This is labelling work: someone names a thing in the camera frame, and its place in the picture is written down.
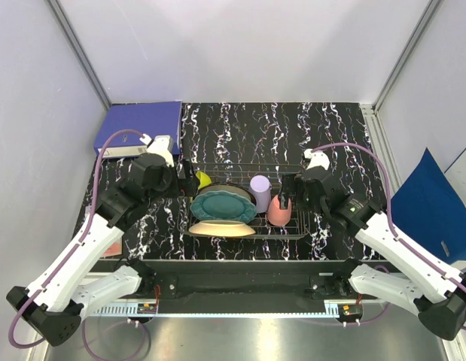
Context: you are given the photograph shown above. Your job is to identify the pink plastic cup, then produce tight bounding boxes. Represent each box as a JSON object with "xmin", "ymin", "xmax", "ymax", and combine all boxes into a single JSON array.
[{"xmin": 267, "ymin": 196, "xmax": 292, "ymax": 227}]

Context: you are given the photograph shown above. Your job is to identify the lilac plastic cup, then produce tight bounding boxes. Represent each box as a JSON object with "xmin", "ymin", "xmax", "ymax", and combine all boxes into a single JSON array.
[{"xmin": 249, "ymin": 175, "xmax": 271, "ymax": 214}]

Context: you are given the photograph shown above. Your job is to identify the teal scalloped plate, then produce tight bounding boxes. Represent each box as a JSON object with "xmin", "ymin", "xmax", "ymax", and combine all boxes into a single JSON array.
[{"xmin": 190, "ymin": 190, "xmax": 257, "ymax": 223}]

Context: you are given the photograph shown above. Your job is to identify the cream floral plate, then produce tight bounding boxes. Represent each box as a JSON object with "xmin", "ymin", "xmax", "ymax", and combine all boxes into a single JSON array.
[{"xmin": 188, "ymin": 220, "xmax": 255, "ymax": 238}]

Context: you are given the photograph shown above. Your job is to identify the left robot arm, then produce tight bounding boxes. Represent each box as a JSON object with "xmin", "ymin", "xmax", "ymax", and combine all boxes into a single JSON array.
[{"xmin": 6, "ymin": 153, "xmax": 199, "ymax": 346}]

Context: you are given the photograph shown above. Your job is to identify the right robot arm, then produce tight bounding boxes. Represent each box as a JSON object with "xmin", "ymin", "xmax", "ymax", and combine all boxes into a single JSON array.
[{"xmin": 279, "ymin": 166, "xmax": 466, "ymax": 341}]

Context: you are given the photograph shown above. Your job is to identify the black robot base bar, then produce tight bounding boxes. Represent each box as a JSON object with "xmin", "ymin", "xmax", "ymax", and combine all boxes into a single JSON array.
[{"xmin": 85, "ymin": 258, "xmax": 380, "ymax": 300}]

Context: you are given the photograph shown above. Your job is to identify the yellow-green bowl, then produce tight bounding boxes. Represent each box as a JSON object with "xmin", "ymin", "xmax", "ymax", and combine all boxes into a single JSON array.
[{"xmin": 195, "ymin": 171, "xmax": 212, "ymax": 190}]

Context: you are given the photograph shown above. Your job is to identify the red rimmed white plate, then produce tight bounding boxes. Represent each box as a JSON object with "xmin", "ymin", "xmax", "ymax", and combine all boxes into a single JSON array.
[{"xmin": 197, "ymin": 183, "xmax": 257, "ymax": 205}]

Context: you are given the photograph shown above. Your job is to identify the red illustrated book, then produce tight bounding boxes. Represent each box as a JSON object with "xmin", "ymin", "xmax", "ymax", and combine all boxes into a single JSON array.
[{"xmin": 102, "ymin": 238, "xmax": 123, "ymax": 258}]

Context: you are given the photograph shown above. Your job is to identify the white paper sheet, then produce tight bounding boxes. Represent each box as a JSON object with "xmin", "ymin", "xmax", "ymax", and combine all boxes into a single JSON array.
[{"xmin": 444, "ymin": 148, "xmax": 466, "ymax": 185}]

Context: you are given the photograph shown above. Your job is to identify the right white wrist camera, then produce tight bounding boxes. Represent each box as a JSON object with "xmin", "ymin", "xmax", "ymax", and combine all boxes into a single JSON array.
[{"xmin": 303, "ymin": 149, "xmax": 330, "ymax": 170}]

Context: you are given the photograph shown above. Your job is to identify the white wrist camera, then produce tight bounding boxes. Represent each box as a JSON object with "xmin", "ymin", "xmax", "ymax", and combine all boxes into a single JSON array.
[
  {"xmin": 303, "ymin": 149, "xmax": 330, "ymax": 170},
  {"xmin": 139, "ymin": 134, "xmax": 174, "ymax": 167}
]

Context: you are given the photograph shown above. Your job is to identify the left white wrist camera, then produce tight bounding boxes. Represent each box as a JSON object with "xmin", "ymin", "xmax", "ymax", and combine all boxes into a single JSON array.
[{"xmin": 139, "ymin": 134, "xmax": 174, "ymax": 167}]

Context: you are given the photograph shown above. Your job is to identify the black wire dish rack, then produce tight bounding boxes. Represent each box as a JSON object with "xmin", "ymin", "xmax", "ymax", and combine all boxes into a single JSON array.
[{"xmin": 184, "ymin": 162, "xmax": 309, "ymax": 240}]

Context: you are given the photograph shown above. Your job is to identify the purple-blue ring binder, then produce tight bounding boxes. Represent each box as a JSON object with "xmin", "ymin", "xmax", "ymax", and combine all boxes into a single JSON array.
[{"xmin": 93, "ymin": 101, "xmax": 182, "ymax": 159}]

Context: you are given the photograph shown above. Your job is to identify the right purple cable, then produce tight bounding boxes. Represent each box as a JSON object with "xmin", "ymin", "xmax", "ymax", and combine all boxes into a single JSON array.
[{"xmin": 309, "ymin": 142, "xmax": 466, "ymax": 302}]

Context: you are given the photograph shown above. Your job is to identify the purple cable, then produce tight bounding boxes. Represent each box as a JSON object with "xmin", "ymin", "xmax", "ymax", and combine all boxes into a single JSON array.
[
  {"xmin": 309, "ymin": 142, "xmax": 466, "ymax": 302},
  {"xmin": 8, "ymin": 129, "xmax": 147, "ymax": 348}
]

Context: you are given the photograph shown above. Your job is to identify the dark blue ring binder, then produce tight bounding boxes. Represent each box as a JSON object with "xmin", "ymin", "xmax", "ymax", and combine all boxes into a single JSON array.
[{"xmin": 391, "ymin": 149, "xmax": 466, "ymax": 264}]

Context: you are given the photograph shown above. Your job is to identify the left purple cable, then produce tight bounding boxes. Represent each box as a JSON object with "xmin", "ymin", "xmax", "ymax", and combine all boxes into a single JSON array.
[{"xmin": 8, "ymin": 129, "xmax": 147, "ymax": 348}]

